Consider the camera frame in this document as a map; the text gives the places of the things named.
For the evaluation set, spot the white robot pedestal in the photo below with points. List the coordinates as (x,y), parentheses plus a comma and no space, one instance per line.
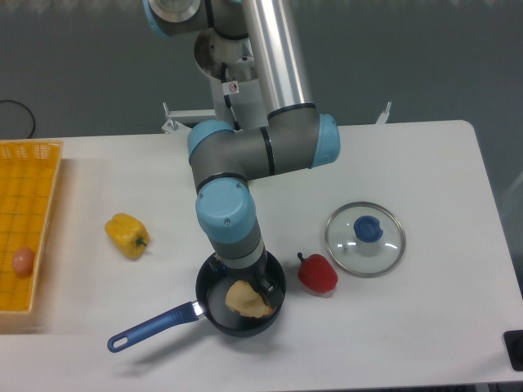
(241,98)

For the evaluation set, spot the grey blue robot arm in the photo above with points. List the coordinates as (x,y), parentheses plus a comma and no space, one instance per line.
(224,160)

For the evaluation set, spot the brown egg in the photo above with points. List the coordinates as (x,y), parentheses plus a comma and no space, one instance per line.
(22,261)

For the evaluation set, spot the black corner device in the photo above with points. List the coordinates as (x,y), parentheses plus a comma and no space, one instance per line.
(514,343)

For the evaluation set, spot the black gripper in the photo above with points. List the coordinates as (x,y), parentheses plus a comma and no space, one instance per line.
(252,269)

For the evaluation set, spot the glass lid blue knob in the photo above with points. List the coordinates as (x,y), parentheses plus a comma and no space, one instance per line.
(364,239)

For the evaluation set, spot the dark pot blue handle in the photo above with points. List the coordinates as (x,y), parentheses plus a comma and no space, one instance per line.
(210,289)

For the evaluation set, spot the yellow bell pepper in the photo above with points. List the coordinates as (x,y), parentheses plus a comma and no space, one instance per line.
(128,234)

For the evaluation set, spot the beige bread loaf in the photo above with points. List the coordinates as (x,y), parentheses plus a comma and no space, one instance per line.
(241,298)

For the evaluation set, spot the red bell pepper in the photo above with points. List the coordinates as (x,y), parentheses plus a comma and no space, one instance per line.
(316,273)

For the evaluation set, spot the yellow plastic basket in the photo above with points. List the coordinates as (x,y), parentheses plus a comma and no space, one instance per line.
(29,172)

